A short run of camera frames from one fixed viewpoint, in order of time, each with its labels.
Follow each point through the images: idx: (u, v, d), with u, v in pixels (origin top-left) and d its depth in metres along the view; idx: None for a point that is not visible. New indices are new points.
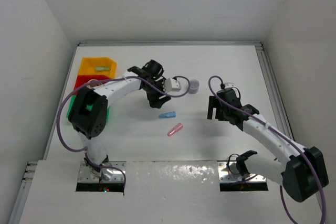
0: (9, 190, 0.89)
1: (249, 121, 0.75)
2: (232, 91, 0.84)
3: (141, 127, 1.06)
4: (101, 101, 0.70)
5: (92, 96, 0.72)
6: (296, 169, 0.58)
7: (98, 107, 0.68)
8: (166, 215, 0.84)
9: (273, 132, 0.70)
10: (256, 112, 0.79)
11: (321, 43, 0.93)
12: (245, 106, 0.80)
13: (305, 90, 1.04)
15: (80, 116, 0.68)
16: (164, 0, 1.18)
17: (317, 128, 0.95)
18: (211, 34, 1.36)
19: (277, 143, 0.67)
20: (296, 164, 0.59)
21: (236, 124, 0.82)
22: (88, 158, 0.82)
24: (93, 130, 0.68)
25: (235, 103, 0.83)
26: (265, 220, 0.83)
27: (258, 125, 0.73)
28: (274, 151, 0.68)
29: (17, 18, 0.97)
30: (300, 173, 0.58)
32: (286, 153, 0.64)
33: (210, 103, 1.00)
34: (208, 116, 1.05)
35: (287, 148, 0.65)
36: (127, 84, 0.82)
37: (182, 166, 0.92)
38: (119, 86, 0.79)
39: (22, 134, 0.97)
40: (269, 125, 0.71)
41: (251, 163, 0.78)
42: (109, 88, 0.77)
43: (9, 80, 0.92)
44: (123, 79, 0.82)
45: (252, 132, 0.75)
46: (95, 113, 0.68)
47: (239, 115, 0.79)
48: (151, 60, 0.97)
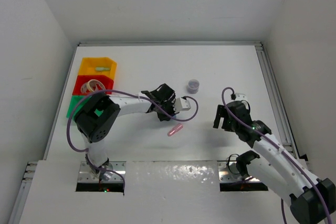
0: (9, 190, 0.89)
1: (261, 142, 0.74)
2: (242, 106, 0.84)
3: (141, 127, 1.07)
4: (112, 109, 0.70)
5: (105, 102, 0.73)
6: (309, 203, 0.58)
7: (108, 114, 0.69)
8: (166, 215, 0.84)
9: (286, 159, 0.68)
10: (269, 131, 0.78)
11: (321, 44, 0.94)
12: (257, 123, 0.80)
13: (304, 91, 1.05)
15: (87, 118, 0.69)
16: (164, 0, 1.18)
17: (317, 128, 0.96)
18: (211, 34, 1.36)
19: (290, 170, 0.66)
20: (310, 197, 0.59)
21: (247, 141, 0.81)
22: (88, 159, 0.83)
24: (95, 136, 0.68)
25: (245, 118, 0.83)
26: (264, 221, 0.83)
27: (271, 147, 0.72)
28: (285, 178, 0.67)
29: (17, 18, 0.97)
30: (312, 206, 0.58)
32: (299, 183, 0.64)
33: (218, 113, 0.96)
34: (214, 125, 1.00)
35: (300, 178, 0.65)
36: (139, 103, 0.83)
37: (182, 166, 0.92)
38: (132, 102, 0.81)
39: (22, 134, 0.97)
40: (282, 150, 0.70)
41: (255, 168, 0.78)
42: (123, 99, 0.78)
43: (8, 80, 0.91)
44: (137, 97, 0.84)
45: (263, 154, 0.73)
46: (104, 118, 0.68)
47: (249, 132, 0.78)
48: (164, 84, 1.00)
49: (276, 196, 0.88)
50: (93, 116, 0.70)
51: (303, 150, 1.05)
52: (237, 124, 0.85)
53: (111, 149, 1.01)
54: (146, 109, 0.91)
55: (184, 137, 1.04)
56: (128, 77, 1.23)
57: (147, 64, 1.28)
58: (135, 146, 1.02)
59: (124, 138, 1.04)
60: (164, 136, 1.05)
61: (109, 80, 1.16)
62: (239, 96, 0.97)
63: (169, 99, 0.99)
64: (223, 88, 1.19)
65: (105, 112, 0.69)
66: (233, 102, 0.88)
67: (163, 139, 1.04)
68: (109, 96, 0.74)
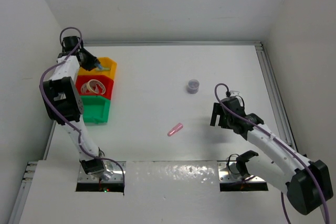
0: (9, 190, 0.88)
1: (254, 131, 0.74)
2: (237, 100, 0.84)
3: (141, 127, 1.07)
4: (68, 83, 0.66)
5: (55, 86, 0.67)
6: (301, 184, 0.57)
7: (71, 87, 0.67)
8: (166, 215, 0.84)
9: (278, 144, 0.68)
10: (261, 121, 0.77)
11: (321, 44, 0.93)
12: (250, 115, 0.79)
13: (305, 90, 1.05)
15: (61, 106, 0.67)
16: (164, 0, 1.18)
17: (317, 128, 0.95)
18: (211, 34, 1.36)
19: (282, 155, 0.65)
20: (302, 179, 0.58)
21: (240, 134, 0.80)
22: (84, 150, 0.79)
24: (80, 107, 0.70)
25: (239, 112, 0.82)
26: (264, 221, 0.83)
27: (263, 135, 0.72)
28: (279, 163, 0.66)
29: (17, 19, 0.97)
30: (305, 188, 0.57)
32: (291, 167, 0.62)
33: (214, 110, 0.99)
34: (211, 123, 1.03)
35: (292, 161, 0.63)
36: (71, 63, 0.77)
37: (182, 166, 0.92)
38: (67, 67, 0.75)
39: (22, 134, 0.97)
40: (274, 136, 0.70)
41: (254, 166, 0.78)
42: (62, 73, 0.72)
43: (8, 79, 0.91)
44: (65, 62, 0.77)
45: (256, 142, 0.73)
46: (71, 92, 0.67)
47: (242, 124, 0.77)
48: (63, 38, 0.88)
49: (277, 196, 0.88)
50: (61, 102, 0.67)
51: (303, 149, 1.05)
52: (231, 118, 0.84)
53: (111, 149, 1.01)
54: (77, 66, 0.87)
55: (184, 137, 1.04)
56: (128, 77, 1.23)
57: (147, 64, 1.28)
58: (135, 145, 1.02)
59: (124, 138, 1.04)
60: (164, 135, 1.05)
61: (109, 80, 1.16)
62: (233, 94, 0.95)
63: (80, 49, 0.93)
64: (216, 84, 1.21)
65: (67, 89, 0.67)
66: (227, 97, 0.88)
67: (163, 139, 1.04)
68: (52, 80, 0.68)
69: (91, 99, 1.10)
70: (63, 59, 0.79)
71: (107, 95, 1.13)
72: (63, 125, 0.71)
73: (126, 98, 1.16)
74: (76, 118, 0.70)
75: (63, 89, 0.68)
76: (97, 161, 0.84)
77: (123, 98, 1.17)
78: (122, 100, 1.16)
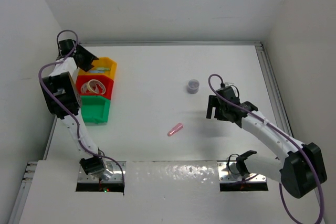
0: (9, 191, 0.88)
1: (247, 118, 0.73)
2: (231, 89, 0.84)
3: (140, 127, 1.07)
4: (66, 77, 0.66)
5: (54, 82, 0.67)
6: (294, 166, 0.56)
7: (69, 81, 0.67)
8: (166, 215, 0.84)
9: (272, 129, 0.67)
10: (255, 109, 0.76)
11: (321, 43, 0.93)
12: (244, 103, 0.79)
13: (305, 89, 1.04)
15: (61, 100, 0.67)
16: (164, 0, 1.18)
17: (317, 127, 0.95)
18: (211, 34, 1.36)
19: (275, 139, 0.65)
20: (295, 161, 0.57)
21: (235, 122, 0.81)
22: (84, 147, 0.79)
24: (79, 101, 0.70)
25: (233, 100, 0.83)
26: (264, 220, 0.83)
27: (256, 121, 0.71)
28: (273, 148, 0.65)
29: (16, 18, 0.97)
30: (297, 170, 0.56)
32: (284, 150, 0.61)
33: (210, 103, 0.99)
34: (207, 116, 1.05)
35: (285, 145, 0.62)
36: (70, 62, 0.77)
37: (182, 166, 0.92)
38: (65, 66, 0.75)
39: (22, 134, 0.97)
40: (267, 121, 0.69)
41: (253, 165, 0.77)
42: (60, 71, 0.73)
43: (8, 79, 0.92)
44: (62, 62, 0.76)
45: (251, 129, 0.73)
46: (70, 86, 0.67)
47: (237, 112, 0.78)
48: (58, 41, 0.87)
49: (277, 196, 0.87)
50: (61, 96, 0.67)
51: None
52: (226, 107, 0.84)
53: (111, 148, 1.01)
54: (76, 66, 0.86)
55: (184, 137, 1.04)
56: (128, 77, 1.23)
57: (147, 64, 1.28)
58: (134, 145, 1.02)
59: (124, 138, 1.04)
60: (164, 135, 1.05)
61: (109, 79, 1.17)
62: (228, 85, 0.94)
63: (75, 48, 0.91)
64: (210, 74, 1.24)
65: (66, 84, 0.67)
66: (222, 87, 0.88)
67: (163, 139, 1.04)
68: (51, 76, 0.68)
69: (91, 99, 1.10)
70: (61, 60, 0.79)
71: (107, 94, 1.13)
72: (63, 119, 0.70)
73: (126, 98, 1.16)
74: (75, 112, 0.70)
75: (62, 85, 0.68)
76: (97, 159, 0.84)
77: (122, 98, 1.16)
78: (122, 100, 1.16)
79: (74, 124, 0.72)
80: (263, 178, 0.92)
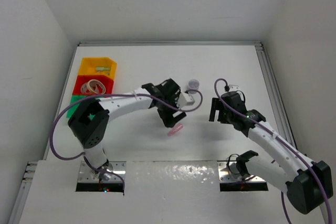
0: (9, 191, 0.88)
1: (255, 129, 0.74)
2: (238, 95, 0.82)
3: (141, 127, 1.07)
4: (99, 117, 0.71)
5: (96, 109, 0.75)
6: (303, 184, 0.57)
7: (97, 120, 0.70)
8: (165, 215, 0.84)
9: (280, 144, 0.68)
10: (263, 119, 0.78)
11: (321, 43, 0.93)
12: (251, 112, 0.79)
13: (304, 91, 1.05)
15: (80, 125, 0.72)
16: (164, 0, 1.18)
17: (317, 128, 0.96)
18: (211, 34, 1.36)
19: (284, 155, 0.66)
20: (304, 180, 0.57)
21: (241, 130, 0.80)
22: (86, 161, 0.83)
24: (87, 142, 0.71)
25: (240, 108, 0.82)
26: (264, 221, 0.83)
27: (265, 133, 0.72)
28: (280, 163, 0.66)
29: (16, 18, 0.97)
30: (307, 188, 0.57)
32: (294, 167, 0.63)
33: (213, 105, 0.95)
34: (210, 118, 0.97)
35: (294, 161, 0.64)
36: (136, 101, 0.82)
37: (182, 166, 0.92)
38: (125, 103, 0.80)
39: (22, 134, 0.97)
40: (276, 135, 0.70)
41: (254, 167, 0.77)
42: (115, 102, 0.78)
43: (8, 79, 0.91)
44: (134, 96, 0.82)
45: (258, 140, 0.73)
46: (94, 126, 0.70)
47: (244, 121, 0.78)
48: (169, 78, 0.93)
49: (276, 196, 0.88)
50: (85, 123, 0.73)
51: (303, 149, 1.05)
52: (232, 114, 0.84)
53: (111, 149, 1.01)
54: (147, 105, 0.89)
55: (184, 136, 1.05)
56: (128, 78, 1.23)
57: (147, 64, 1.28)
58: (135, 145, 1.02)
59: (124, 139, 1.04)
60: (164, 135, 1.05)
61: (109, 79, 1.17)
62: (232, 88, 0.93)
63: (174, 95, 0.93)
64: (215, 80, 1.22)
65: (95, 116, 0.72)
66: (228, 92, 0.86)
67: (163, 139, 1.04)
68: (99, 101, 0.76)
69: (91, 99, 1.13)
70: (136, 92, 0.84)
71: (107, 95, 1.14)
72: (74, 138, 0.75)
73: None
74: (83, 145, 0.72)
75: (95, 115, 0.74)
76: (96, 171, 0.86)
77: None
78: None
79: None
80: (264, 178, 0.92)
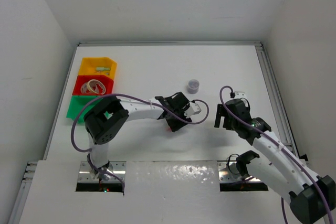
0: (9, 191, 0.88)
1: (261, 139, 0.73)
2: (242, 103, 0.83)
3: (140, 127, 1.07)
4: (118, 116, 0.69)
5: (116, 106, 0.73)
6: (308, 200, 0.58)
7: (116, 119, 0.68)
8: (165, 215, 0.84)
9: (286, 156, 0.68)
10: (268, 128, 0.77)
11: (321, 44, 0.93)
12: (256, 120, 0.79)
13: (304, 91, 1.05)
15: (96, 120, 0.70)
16: (164, 0, 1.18)
17: (316, 128, 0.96)
18: (210, 33, 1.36)
19: (290, 168, 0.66)
20: (310, 195, 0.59)
21: (246, 138, 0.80)
22: (90, 159, 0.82)
24: (101, 138, 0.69)
25: (244, 116, 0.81)
26: (263, 221, 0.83)
27: (270, 144, 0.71)
28: (285, 176, 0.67)
29: (17, 19, 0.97)
30: (312, 203, 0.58)
32: (299, 181, 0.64)
33: (218, 112, 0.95)
34: (216, 125, 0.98)
35: (300, 175, 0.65)
36: (150, 109, 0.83)
37: (182, 166, 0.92)
38: (142, 108, 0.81)
39: (22, 134, 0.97)
40: (282, 147, 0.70)
41: (255, 168, 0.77)
42: (133, 105, 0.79)
43: (8, 78, 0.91)
44: (149, 104, 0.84)
45: (263, 151, 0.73)
46: (111, 123, 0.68)
47: (250, 130, 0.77)
48: (180, 93, 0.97)
49: (276, 197, 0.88)
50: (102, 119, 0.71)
51: (303, 150, 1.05)
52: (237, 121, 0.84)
53: (111, 149, 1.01)
54: (157, 115, 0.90)
55: (184, 136, 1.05)
56: (128, 78, 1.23)
57: (147, 64, 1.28)
58: (135, 146, 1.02)
59: (124, 139, 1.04)
60: (164, 135, 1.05)
61: (109, 79, 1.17)
62: (238, 95, 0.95)
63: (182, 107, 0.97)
64: (221, 87, 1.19)
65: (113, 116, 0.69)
66: (233, 99, 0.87)
67: (163, 139, 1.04)
68: (119, 100, 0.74)
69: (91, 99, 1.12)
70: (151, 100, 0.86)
71: None
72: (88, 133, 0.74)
73: None
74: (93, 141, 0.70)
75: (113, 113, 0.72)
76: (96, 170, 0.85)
77: None
78: None
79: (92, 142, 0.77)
80: None
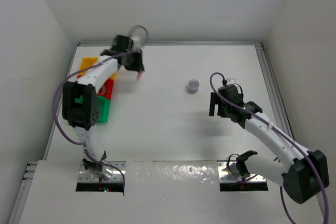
0: (9, 191, 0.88)
1: (252, 120, 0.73)
2: (234, 87, 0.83)
3: (140, 127, 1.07)
4: (90, 91, 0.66)
5: (78, 88, 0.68)
6: (298, 173, 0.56)
7: (89, 97, 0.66)
8: (165, 215, 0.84)
9: (277, 134, 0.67)
10: (260, 110, 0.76)
11: (321, 43, 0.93)
12: (248, 104, 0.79)
13: (305, 91, 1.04)
15: (74, 110, 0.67)
16: (164, 0, 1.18)
17: (316, 127, 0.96)
18: (210, 33, 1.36)
19: (281, 145, 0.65)
20: (300, 169, 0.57)
21: (238, 122, 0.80)
22: (88, 154, 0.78)
24: (92, 119, 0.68)
25: (237, 100, 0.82)
26: (263, 220, 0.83)
27: (261, 124, 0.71)
28: (277, 153, 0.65)
29: (16, 19, 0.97)
30: (302, 177, 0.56)
32: (290, 157, 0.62)
33: (212, 100, 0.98)
34: (210, 114, 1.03)
35: (290, 151, 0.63)
36: (106, 67, 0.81)
37: (182, 166, 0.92)
38: (100, 72, 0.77)
39: (22, 134, 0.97)
40: (272, 125, 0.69)
41: (254, 167, 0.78)
42: (91, 76, 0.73)
43: (8, 78, 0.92)
44: (101, 64, 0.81)
45: (255, 131, 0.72)
46: (88, 103, 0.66)
47: (241, 113, 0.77)
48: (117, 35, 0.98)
49: (277, 198, 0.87)
50: (77, 105, 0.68)
51: None
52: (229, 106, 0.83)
53: (111, 149, 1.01)
54: (115, 68, 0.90)
55: (184, 136, 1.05)
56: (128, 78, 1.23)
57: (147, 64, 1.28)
58: (134, 146, 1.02)
59: (124, 138, 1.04)
60: (164, 135, 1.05)
61: (109, 79, 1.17)
62: (230, 82, 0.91)
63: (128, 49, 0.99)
64: (211, 72, 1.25)
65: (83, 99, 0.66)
66: (224, 85, 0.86)
67: (163, 138, 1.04)
68: (77, 82, 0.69)
69: None
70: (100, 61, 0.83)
71: (107, 95, 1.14)
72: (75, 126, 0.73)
73: (126, 98, 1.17)
74: (85, 127, 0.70)
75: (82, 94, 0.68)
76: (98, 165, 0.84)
77: (122, 99, 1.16)
78: (122, 101, 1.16)
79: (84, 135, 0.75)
80: (263, 178, 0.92)
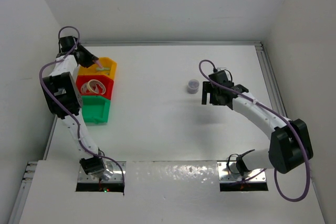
0: (9, 191, 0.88)
1: (238, 99, 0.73)
2: (223, 73, 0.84)
3: (140, 127, 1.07)
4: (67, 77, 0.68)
5: (55, 82, 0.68)
6: (280, 141, 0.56)
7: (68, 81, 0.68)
8: (166, 215, 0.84)
9: (261, 108, 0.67)
10: (247, 91, 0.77)
11: (321, 43, 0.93)
12: (235, 86, 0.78)
13: (305, 90, 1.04)
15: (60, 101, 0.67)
16: (164, 0, 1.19)
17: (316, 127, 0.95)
18: (210, 33, 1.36)
19: (263, 117, 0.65)
20: (281, 136, 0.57)
21: (227, 104, 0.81)
22: (84, 147, 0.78)
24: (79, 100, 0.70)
25: (226, 84, 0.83)
26: (263, 220, 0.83)
27: (247, 101, 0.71)
28: (261, 125, 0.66)
29: (17, 19, 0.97)
30: (283, 144, 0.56)
32: (271, 125, 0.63)
33: (204, 88, 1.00)
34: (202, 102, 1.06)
35: (272, 120, 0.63)
36: (69, 61, 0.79)
37: (182, 166, 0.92)
38: (66, 65, 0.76)
39: (22, 134, 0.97)
40: (256, 101, 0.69)
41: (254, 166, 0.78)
42: (61, 69, 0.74)
43: (8, 79, 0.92)
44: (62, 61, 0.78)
45: (242, 109, 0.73)
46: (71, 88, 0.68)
47: (228, 94, 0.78)
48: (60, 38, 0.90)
49: (277, 197, 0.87)
50: (60, 96, 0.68)
51: None
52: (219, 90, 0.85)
53: (111, 149, 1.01)
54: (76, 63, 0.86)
55: (184, 136, 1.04)
56: (128, 77, 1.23)
57: (147, 64, 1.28)
58: (134, 146, 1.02)
59: (124, 138, 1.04)
60: (164, 135, 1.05)
61: (109, 79, 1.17)
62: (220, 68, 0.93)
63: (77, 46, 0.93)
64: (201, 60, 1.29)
65: (67, 84, 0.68)
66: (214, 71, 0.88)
67: (163, 138, 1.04)
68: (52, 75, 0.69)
69: (91, 99, 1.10)
70: (61, 59, 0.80)
71: (107, 95, 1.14)
72: (63, 119, 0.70)
73: (125, 97, 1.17)
74: (76, 112, 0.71)
75: (62, 85, 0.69)
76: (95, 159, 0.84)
77: (122, 99, 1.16)
78: (121, 100, 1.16)
79: (75, 124, 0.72)
80: (264, 178, 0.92)
